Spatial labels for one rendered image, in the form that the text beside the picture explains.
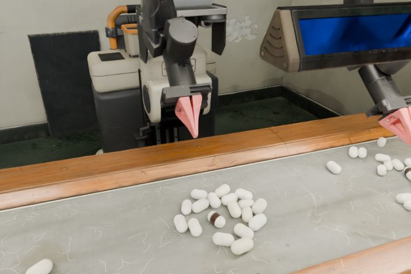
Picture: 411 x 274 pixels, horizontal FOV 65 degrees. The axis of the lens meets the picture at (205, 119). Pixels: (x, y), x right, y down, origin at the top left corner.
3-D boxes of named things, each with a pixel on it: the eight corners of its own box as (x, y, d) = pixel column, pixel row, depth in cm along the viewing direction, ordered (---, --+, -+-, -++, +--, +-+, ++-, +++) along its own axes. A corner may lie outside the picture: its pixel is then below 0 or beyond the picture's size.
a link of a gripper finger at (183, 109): (222, 126, 61) (211, 84, 65) (186, 131, 59) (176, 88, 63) (214, 139, 67) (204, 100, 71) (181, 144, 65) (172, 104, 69)
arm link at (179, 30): (175, 29, 76) (142, 39, 72) (182, -9, 66) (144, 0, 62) (200, 68, 72) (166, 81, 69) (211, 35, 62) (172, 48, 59)
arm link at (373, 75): (369, 68, 80) (351, 70, 79) (389, 51, 74) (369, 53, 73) (382, 92, 78) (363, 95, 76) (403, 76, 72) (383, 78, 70)
